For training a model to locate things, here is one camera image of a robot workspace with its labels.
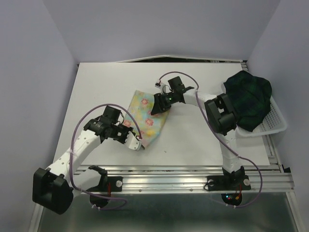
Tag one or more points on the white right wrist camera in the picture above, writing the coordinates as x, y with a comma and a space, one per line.
164, 88

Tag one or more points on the dark green plaid skirt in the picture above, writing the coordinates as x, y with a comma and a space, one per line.
250, 96

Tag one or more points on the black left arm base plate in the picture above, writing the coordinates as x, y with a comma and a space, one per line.
101, 193

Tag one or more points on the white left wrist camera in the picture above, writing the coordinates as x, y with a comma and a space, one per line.
133, 142

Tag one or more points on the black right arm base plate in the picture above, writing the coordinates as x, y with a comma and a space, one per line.
230, 187

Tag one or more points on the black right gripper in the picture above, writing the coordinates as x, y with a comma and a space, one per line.
159, 105

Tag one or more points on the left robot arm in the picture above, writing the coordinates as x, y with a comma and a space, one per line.
54, 187

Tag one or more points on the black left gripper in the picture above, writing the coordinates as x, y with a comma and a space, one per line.
127, 129

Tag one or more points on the white plastic basket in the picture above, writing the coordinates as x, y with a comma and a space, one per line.
273, 123

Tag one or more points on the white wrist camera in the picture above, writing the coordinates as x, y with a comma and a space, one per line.
164, 88
133, 142

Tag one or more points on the pastel floral skirt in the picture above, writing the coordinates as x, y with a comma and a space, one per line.
141, 120

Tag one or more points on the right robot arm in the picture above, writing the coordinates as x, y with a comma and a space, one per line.
222, 120

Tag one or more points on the aluminium mounting rail frame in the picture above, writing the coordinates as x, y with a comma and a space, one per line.
169, 175

